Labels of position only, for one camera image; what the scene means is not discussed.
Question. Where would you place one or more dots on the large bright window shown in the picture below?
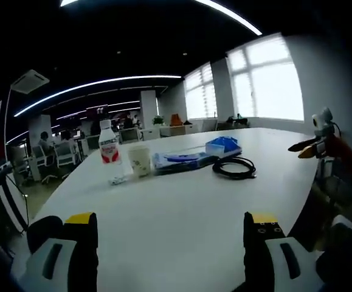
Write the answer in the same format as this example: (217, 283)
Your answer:
(270, 85)

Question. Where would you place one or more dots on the white office chair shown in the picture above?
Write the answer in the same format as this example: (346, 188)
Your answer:
(40, 158)
(64, 155)

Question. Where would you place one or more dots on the thin curved ceiling light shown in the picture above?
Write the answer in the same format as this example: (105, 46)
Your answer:
(96, 83)

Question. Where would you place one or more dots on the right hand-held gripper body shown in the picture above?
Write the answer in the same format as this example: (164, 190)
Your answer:
(323, 123)

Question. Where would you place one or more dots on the clear water bottle red label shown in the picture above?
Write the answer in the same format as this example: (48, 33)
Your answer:
(109, 149)

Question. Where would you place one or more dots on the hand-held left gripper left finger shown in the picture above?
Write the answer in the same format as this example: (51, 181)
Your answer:
(72, 258)

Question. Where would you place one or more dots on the long curved ceiling light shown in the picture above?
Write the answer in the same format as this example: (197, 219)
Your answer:
(224, 10)

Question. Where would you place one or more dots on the blue wipes pack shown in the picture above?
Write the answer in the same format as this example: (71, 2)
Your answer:
(181, 162)

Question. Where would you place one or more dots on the narrow bright window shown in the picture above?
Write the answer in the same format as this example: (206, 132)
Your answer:
(200, 94)

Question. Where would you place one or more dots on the white table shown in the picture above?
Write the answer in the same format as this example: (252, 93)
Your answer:
(169, 228)

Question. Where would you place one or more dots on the dark bag on bench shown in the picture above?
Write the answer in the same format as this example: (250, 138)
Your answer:
(239, 119)

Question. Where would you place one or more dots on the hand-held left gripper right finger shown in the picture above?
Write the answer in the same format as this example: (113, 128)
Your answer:
(260, 258)

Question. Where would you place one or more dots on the blue tissue pack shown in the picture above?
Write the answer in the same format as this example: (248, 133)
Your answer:
(224, 146)

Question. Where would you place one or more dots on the pale paper cup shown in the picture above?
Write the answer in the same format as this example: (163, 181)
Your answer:
(139, 161)

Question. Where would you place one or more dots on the green potted plant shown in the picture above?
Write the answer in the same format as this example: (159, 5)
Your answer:
(158, 120)

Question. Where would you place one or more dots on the orange bag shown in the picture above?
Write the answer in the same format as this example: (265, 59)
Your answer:
(176, 120)

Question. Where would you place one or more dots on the ceiling air conditioner vent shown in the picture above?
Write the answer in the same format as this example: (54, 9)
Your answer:
(30, 81)

